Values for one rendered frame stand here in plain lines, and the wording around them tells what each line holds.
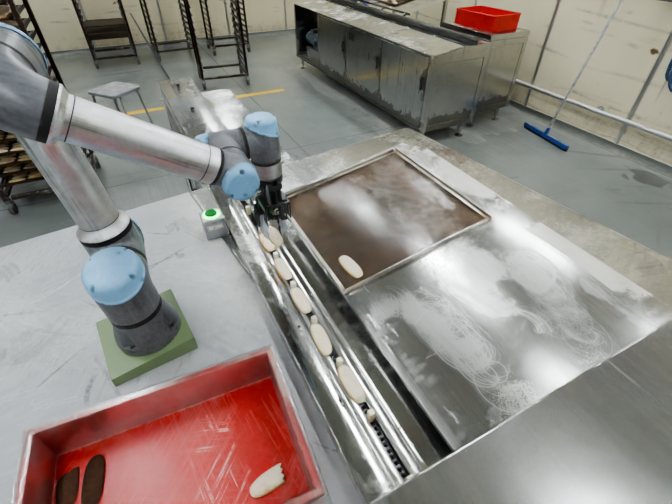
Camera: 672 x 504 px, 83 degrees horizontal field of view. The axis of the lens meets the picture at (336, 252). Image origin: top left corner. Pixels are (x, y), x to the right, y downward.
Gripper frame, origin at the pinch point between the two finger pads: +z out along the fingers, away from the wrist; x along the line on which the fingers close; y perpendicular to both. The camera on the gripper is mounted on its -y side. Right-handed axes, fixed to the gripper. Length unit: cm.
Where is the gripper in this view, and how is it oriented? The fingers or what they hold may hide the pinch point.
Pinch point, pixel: (273, 232)
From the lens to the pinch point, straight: 114.5
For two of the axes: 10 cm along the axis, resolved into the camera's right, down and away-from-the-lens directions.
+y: 4.5, 5.9, -6.7
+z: 0.0, 7.5, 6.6
